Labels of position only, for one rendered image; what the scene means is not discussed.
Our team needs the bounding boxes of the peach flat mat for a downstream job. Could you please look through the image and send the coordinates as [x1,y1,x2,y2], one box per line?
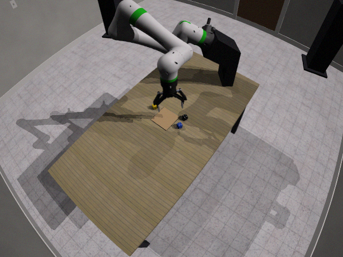
[151,107,179,130]

